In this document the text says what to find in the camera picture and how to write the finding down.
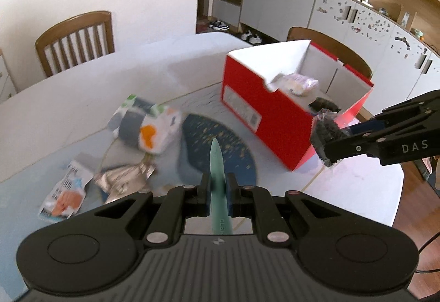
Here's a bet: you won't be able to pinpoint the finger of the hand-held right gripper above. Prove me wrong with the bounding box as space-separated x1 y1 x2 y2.
325 132 382 162
351 90 440 135

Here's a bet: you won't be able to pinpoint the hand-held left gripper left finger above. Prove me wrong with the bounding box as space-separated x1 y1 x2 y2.
94 173 211 248

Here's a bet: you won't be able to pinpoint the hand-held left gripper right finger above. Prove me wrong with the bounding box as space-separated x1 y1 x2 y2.
226 174 344 248

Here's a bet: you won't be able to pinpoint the mint green plastic tool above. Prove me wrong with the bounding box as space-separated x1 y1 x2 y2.
210 138 234 235

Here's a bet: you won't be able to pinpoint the clear packet of dark seaweed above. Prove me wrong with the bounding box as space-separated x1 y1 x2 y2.
309 108 351 168

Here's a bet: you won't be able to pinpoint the black snack packet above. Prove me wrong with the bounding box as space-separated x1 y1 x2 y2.
309 98 342 114

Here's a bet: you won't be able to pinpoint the red cardboard box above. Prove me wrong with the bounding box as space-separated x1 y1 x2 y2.
222 40 375 172

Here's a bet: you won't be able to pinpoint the clear bread packet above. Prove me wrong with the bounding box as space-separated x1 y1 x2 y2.
277 73 320 96

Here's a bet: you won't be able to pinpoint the silver foil snack packet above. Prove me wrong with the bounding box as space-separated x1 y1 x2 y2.
93 162 157 204

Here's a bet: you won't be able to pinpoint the white printed tissue pack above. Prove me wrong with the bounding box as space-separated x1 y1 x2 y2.
108 94 183 154

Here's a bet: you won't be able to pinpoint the white snack pouch orange print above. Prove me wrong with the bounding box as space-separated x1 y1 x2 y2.
38 161 93 222

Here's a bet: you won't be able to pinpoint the white marble desktop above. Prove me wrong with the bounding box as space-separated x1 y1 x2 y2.
0 31 404 302

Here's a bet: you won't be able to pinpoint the round blue placemat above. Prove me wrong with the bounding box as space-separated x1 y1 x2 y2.
177 113 258 199

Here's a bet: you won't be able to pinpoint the wooden slatted chair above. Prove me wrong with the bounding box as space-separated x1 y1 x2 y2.
286 27 373 80
35 10 115 78

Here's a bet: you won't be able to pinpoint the white sneakers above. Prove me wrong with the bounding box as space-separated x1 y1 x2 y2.
241 31 263 44

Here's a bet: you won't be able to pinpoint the white side cabinet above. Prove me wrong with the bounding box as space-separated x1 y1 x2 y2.
0 49 17 103

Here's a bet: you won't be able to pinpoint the black cable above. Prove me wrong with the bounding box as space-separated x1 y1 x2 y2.
416 236 440 275

